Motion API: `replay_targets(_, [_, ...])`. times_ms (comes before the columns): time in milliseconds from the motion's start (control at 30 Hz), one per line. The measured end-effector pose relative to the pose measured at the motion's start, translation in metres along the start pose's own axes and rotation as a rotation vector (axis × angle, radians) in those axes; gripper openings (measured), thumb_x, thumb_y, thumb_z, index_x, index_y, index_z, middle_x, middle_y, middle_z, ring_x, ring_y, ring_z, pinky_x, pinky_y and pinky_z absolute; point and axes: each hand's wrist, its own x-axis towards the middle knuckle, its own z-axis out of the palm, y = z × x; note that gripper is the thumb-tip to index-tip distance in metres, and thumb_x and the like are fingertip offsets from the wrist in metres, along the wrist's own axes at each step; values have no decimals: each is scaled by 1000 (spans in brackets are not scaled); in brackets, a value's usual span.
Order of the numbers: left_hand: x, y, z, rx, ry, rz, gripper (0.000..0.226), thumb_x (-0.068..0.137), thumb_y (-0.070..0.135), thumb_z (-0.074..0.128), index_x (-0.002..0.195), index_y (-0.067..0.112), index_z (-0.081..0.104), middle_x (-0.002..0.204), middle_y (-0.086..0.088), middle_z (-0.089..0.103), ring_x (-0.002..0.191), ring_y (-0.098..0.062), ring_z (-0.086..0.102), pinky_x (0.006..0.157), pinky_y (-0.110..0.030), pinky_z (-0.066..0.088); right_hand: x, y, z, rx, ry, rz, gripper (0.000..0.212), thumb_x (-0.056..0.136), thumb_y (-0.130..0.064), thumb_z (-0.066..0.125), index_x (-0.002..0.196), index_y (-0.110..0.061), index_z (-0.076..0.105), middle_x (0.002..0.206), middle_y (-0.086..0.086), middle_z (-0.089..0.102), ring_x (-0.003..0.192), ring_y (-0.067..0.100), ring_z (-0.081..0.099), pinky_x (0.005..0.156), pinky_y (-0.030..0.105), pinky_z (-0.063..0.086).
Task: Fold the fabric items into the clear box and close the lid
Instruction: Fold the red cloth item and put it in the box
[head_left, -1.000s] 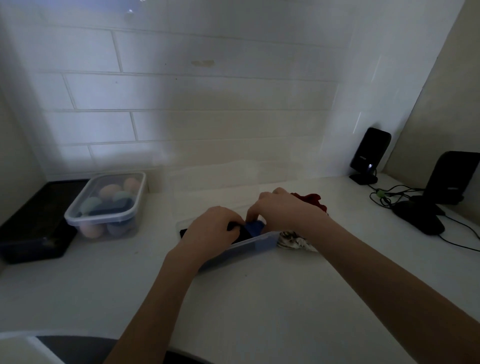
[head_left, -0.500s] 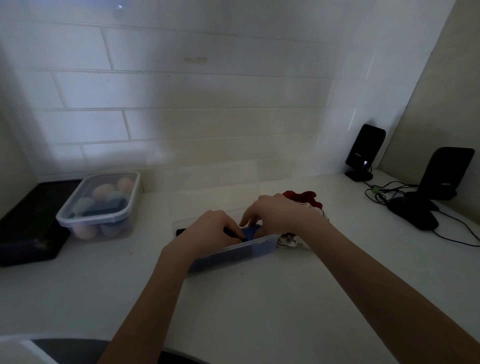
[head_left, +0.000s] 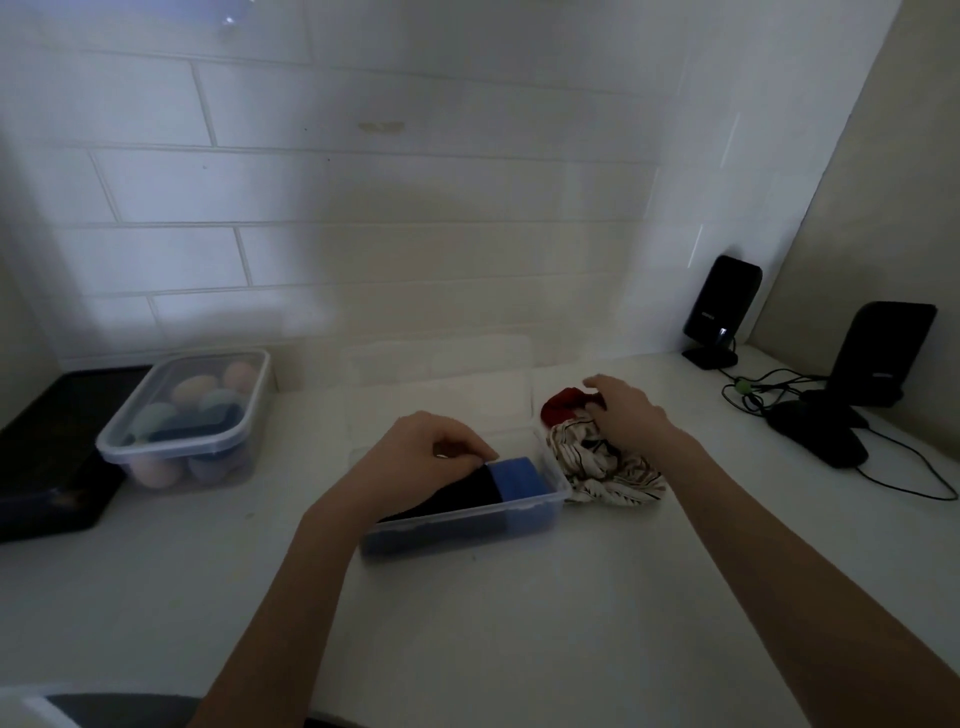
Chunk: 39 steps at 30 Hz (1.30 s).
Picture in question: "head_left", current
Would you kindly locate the black computer mouse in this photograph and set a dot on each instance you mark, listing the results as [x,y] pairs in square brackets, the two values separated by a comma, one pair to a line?
[817,435]

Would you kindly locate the person's right forearm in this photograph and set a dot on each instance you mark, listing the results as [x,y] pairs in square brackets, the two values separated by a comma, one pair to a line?
[810,592]

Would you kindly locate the person's left forearm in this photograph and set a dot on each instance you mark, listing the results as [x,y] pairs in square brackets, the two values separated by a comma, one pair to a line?
[277,630]

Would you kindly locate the red scrunchie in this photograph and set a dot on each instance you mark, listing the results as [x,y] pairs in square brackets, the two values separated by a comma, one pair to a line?
[562,409]

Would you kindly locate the small clear hinged box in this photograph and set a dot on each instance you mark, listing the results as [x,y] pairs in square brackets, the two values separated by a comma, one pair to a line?
[442,375]

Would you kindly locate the person's dark clothing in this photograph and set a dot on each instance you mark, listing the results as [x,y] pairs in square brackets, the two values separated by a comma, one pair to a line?
[135,712]

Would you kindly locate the clear lidded sponge container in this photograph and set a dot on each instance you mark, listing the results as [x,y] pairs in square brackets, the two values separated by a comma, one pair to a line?
[112,446]

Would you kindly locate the white patterned scrunchie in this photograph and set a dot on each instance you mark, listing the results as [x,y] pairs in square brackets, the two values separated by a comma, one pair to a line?
[607,480]

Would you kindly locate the pile of pastel makeup sponges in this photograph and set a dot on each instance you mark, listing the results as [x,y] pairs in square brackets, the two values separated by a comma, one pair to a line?
[191,390]

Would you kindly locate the person's right hand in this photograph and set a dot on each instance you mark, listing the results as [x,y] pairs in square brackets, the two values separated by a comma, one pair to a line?
[637,420]

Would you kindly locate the white cabinet frame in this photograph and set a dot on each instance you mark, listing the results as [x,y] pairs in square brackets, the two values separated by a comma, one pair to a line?
[30,709]

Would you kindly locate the black tray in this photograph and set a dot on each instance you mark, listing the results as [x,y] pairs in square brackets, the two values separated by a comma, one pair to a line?
[45,450]

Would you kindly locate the black desktop speaker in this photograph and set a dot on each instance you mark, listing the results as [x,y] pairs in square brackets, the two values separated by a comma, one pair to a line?
[721,296]
[885,349]

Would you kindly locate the person's left hand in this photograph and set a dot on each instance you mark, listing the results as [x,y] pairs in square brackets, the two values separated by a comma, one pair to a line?
[412,457]

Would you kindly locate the blue headband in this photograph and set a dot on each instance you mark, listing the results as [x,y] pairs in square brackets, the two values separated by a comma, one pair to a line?
[517,476]

